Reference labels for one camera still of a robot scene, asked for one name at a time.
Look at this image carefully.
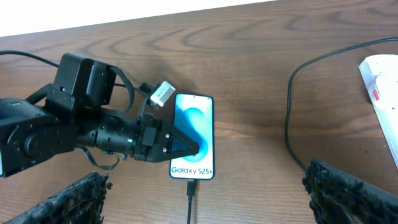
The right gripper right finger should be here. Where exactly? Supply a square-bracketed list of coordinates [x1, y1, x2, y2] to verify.
[302, 159, 397, 223]

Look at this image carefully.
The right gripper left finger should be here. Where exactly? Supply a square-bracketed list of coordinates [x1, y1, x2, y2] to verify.
[7, 171, 113, 224]

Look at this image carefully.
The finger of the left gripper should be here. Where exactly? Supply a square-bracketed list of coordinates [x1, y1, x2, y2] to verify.
[157, 120, 199, 162]

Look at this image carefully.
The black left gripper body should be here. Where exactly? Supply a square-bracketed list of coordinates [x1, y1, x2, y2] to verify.
[133, 90, 170, 164]

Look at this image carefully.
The blue Galaxy smartphone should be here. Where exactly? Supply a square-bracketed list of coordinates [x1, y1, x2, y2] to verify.
[169, 93, 215, 180]

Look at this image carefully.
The black USB charging cable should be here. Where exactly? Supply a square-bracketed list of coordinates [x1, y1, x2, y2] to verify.
[185, 37, 398, 224]

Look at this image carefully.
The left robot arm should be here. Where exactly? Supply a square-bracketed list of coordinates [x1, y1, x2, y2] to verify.
[1, 53, 199, 177]

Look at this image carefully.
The white USB charger plug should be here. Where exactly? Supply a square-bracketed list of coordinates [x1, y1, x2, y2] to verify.
[368, 75, 397, 110]

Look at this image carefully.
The white power strip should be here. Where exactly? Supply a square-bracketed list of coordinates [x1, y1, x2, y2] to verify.
[358, 54, 397, 164]

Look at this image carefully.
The black left camera cable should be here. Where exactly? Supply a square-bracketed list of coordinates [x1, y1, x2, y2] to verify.
[0, 49, 156, 94]

